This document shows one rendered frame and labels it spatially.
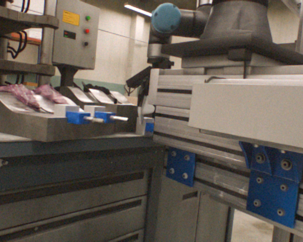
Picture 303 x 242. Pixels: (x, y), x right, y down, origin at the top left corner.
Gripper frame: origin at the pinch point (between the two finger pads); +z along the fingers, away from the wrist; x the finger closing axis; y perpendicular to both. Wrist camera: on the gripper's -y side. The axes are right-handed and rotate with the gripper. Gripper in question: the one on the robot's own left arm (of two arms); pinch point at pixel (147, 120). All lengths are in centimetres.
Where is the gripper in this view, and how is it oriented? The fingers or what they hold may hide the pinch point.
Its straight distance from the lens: 93.4
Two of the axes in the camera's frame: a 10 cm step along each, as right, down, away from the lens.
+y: 8.2, 1.1, -5.7
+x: 5.7, 0.2, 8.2
